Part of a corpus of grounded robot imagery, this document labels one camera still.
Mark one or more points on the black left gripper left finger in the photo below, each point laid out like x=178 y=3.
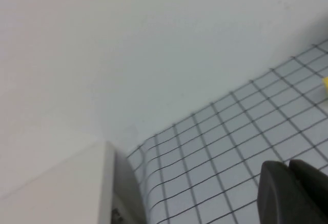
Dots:
x=276 y=195

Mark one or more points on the yellow cube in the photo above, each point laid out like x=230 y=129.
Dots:
x=325 y=84

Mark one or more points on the grey checkered tablecloth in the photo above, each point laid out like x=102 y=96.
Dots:
x=217 y=157

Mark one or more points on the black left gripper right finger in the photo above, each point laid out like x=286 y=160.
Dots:
x=317 y=195

